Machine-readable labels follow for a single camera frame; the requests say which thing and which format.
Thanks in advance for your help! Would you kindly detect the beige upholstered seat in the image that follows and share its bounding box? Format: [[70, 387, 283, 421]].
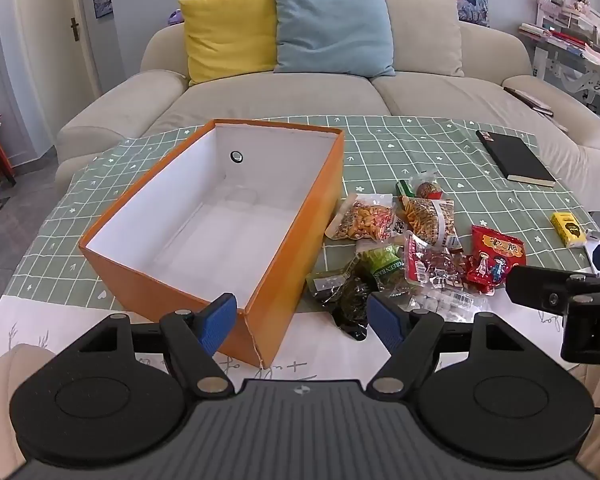
[[0, 344, 57, 471]]

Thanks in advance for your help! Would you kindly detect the red snack bag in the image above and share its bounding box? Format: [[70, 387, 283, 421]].
[[466, 225, 527, 295]]

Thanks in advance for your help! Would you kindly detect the green pea snack packet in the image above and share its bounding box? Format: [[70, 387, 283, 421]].
[[355, 242, 408, 291]]

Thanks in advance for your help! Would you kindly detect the black notebook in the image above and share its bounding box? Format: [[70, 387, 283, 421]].
[[476, 130, 557, 188]]

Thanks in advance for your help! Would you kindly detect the stick snack packet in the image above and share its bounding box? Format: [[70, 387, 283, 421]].
[[399, 197, 463, 252]]

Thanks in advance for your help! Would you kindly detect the yellow pillow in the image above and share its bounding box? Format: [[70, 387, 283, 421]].
[[179, 0, 281, 86]]

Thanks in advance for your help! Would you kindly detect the orange cardboard box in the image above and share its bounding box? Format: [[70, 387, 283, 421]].
[[78, 119, 346, 370]]

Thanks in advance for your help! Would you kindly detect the yellow tissue packet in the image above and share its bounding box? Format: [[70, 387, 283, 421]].
[[551, 212, 588, 250]]

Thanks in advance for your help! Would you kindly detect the white door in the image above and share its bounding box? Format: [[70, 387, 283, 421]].
[[10, 0, 103, 106]]

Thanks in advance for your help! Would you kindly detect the beige sofa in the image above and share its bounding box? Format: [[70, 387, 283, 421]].
[[55, 0, 600, 211]]

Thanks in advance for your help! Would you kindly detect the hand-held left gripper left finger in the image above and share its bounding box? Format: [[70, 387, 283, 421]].
[[75, 294, 238, 395]]

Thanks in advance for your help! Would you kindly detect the beige pillow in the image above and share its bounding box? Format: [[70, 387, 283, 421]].
[[362, 0, 466, 78]]

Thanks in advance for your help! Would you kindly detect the clear red meat snack packet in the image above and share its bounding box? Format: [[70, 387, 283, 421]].
[[404, 232, 468, 291]]

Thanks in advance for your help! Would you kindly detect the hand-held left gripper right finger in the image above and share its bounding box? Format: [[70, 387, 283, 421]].
[[367, 292, 528, 395]]

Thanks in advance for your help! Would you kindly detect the clear peanut snack packet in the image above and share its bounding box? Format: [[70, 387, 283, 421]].
[[325, 194, 397, 242]]

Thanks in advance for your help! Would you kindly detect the dark seaweed snack packet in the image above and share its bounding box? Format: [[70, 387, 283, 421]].
[[330, 280, 376, 342]]

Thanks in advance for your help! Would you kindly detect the olive vegetable snack packet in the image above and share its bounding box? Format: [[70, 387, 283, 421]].
[[306, 269, 353, 303]]

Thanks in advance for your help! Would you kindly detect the light blue pillow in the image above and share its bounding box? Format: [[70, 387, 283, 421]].
[[274, 0, 397, 78]]

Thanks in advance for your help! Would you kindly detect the clear white candy packet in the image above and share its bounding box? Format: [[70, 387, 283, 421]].
[[414, 287, 486, 323]]

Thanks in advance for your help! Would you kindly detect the green checked tablecloth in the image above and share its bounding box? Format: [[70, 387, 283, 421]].
[[0, 115, 600, 391]]

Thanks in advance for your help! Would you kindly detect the small red cake snack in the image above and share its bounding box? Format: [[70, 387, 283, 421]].
[[410, 172, 443, 201]]

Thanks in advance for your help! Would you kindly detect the white book rack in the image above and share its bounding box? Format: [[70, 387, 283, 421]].
[[519, 0, 600, 111]]

